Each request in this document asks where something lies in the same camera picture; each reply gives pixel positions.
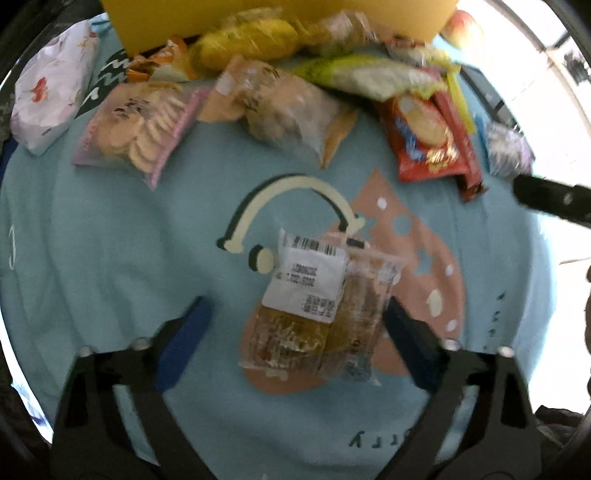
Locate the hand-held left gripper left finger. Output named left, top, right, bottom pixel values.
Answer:
left=50, top=295, right=218, bottom=480

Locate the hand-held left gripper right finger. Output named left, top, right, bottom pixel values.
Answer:
left=385, top=295, right=543, bottom=480

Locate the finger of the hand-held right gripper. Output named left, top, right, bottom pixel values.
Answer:
left=512, top=173, right=591, bottom=227

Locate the clear noodle snack packet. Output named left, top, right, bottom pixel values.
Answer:
left=238, top=228, right=404, bottom=386

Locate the yellow bread packet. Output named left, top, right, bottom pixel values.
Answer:
left=191, top=18, right=301, bottom=72

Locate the yellow cardboard box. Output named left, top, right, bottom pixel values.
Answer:
left=102, top=0, right=455, bottom=51

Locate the purple white snack packet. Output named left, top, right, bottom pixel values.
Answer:
left=480, top=120, right=536, bottom=178

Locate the dark red snack bar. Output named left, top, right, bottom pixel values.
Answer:
left=434, top=90, right=485, bottom=201

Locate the light blue printed tablecloth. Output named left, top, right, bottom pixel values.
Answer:
left=0, top=14, right=559, bottom=480

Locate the black smartphone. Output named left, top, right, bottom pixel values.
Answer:
left=462, top=65, right=509, bottom=123

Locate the thin yellow snack bar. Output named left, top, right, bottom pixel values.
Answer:
left=445, top=65, right=476, bottom=134

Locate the red apple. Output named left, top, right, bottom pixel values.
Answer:
left=441, top=11, right=485, bottom=51

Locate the pink round cracker packet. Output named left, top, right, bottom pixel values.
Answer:
left=74, top=80, right=211, bottom=190

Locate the brown clear snack packet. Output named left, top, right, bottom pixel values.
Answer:
left=305, top=10, right=386, bottom=52

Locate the orange snack packet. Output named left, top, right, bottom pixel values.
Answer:
left=127, top=37, right=199, bottom=84

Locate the floral tissue pack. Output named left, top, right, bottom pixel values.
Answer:
left=11, top=21, right=100, bottom=155

